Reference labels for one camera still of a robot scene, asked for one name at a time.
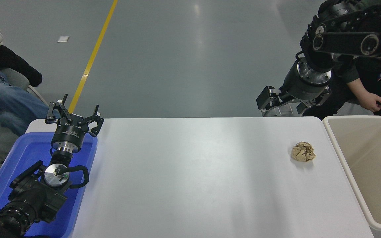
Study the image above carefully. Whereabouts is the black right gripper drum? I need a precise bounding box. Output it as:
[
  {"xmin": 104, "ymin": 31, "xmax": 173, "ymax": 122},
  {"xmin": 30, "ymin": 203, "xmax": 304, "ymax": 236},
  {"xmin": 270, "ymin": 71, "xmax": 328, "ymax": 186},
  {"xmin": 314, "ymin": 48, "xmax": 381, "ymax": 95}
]
[{"xmin": 279, "ymin": 67, "xmax": 330, "ymax": 101}]

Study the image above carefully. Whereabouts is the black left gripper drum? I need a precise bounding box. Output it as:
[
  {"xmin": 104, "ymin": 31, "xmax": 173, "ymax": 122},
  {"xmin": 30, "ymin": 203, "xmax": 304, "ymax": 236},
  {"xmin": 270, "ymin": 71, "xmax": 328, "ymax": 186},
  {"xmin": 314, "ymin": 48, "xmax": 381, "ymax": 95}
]
[{"xmin": 51, "ymin": 114, "xmax": 91, "ymax": 149}]

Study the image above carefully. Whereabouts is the tan paper ball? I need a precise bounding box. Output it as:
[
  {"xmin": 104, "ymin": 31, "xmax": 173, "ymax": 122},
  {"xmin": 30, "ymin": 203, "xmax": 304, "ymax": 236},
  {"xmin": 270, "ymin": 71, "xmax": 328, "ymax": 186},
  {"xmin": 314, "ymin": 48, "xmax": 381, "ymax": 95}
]
[{"xmin": 291, "ymin": 141, "xmax": 316, "ymax": 162}]

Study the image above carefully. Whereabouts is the person's right hand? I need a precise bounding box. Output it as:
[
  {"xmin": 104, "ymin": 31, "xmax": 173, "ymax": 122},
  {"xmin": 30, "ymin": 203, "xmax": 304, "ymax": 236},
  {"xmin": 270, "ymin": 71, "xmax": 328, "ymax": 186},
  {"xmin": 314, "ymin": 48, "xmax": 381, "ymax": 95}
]
[{"xmin": 359, "ymin": 92, "xmax": 381, "ymax": 113}]

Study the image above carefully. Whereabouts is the grey chair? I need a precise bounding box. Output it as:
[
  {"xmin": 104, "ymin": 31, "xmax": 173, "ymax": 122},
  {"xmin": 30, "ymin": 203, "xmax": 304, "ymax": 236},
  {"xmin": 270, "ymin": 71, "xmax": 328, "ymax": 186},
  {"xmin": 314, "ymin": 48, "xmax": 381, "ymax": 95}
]
[{"xmin": 0, "ymin": 68, "xmax": 50, "ymax": 107}]

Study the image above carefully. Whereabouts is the blue plastic tray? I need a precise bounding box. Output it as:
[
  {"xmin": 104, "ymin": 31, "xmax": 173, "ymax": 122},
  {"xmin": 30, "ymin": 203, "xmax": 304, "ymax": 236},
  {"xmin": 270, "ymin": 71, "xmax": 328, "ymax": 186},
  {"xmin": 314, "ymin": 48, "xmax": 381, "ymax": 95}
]
[{"xmin": 0, "ymin": 132, "xmax": 98, "ymax": 238}]

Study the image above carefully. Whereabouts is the black jacket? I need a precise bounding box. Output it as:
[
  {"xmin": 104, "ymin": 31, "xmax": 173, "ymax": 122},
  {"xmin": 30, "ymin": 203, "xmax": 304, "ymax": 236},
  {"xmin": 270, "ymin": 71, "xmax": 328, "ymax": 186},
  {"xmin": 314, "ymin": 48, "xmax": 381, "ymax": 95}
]
[{"xmin": 0, "ymin": 45, "xmax": 43, "ymax": 88}]

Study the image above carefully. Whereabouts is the large pale plastic bin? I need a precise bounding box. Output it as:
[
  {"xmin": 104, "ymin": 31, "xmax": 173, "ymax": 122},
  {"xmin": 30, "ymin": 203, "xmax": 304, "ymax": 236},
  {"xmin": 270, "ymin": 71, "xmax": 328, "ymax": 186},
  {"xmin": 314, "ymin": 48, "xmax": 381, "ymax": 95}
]
[{"xmin": 322, "ymin": 116, "xmax": 381, "ymax": 238}]

